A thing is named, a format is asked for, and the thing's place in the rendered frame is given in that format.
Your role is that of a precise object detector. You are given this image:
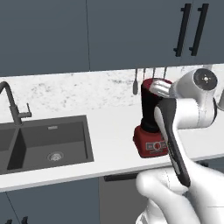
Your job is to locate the blue-grey base drawer front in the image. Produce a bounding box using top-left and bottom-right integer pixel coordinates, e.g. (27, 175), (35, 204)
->
(199, 157), (224, 173)

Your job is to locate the narrow blue-grey base cupboard door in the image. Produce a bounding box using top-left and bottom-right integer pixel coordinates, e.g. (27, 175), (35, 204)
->
(0, 191), (13, 224)

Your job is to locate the dark grey tap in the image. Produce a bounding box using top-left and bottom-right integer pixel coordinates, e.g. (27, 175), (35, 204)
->
(0, 80), (32, 127)

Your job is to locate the dark grey sink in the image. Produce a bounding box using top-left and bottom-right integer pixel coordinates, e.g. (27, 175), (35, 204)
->
(0, 115), (95, 176)

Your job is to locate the black dishwasher handle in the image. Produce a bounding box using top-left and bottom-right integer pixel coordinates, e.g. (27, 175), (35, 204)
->
(103, 171), (142, 183)

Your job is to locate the black wall cupboard handle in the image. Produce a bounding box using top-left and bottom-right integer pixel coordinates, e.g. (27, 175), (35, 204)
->
(188, 3), (210, 57)
(173, 3), (193, 58)

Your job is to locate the grey hanging spoon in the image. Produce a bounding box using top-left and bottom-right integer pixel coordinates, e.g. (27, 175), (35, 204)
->
(132, 67), (140, 96)

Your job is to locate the grey dishwasher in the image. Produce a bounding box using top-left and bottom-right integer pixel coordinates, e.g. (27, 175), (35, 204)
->
(98, 172), (150, 224)

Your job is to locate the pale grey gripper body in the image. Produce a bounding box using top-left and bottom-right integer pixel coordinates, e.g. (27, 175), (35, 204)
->
(151, 79), (174, 98)

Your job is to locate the wide blue-grey wall cupboard door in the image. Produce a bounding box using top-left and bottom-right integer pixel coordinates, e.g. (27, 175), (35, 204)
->
(0, 0), (91, 78)

